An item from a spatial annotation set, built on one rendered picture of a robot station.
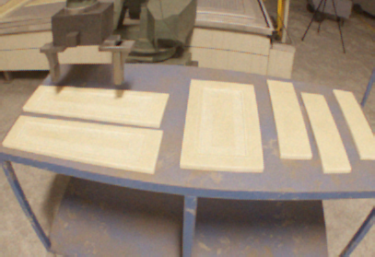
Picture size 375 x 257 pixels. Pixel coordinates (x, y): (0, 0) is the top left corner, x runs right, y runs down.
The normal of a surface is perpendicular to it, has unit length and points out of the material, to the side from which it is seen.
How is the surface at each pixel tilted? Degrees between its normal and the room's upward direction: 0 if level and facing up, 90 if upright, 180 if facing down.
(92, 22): 90
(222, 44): 90
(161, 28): 90
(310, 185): 0
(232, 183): 0
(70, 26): 90
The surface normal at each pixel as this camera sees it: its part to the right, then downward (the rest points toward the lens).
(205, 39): -0.10, 0.60
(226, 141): 0.04, -0.79
